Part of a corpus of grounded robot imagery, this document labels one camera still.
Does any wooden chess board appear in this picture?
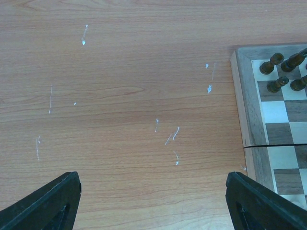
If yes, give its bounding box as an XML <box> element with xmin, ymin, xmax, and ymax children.
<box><xmin>230</xmin><ymin>43</ymin><xmax>307</xmax><ymax>208</ymax></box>

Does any dark chess pieces row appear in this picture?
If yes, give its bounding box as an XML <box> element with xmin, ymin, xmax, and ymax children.
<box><xmin>259</xmin><ymin>48</ymin><xmax>307</xmax><ymax>93</ymax></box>

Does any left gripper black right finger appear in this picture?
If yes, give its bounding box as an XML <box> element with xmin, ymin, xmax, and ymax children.
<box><xmin>225</xmin><ymin>172</ymin><xmax>307</xmax><ymax>230</ymax></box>

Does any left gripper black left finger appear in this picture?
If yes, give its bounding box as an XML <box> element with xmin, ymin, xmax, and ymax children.
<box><xmin>0</xmin><ymin>172</ymin><xmax>82</xmax><ymax>230</ymax></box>

